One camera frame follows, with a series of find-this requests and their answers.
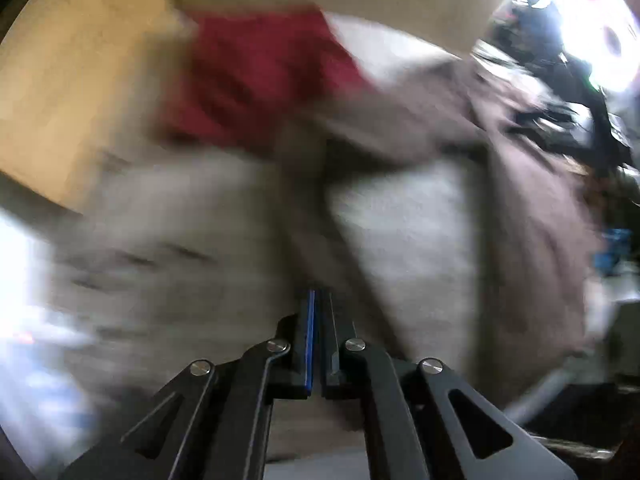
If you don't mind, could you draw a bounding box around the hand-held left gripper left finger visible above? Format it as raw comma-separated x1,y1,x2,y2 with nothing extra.
57,289,317,480

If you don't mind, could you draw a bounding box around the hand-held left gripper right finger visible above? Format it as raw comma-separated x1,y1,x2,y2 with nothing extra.
320,289,578,480

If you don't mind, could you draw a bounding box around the brown fleece garment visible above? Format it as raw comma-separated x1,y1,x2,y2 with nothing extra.
275,55,606,401

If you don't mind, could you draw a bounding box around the plaid bed blanket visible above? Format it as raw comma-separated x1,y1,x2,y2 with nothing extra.
30,150,476,466

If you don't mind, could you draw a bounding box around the red cloth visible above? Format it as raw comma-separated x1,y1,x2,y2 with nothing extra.
160,5,376,156

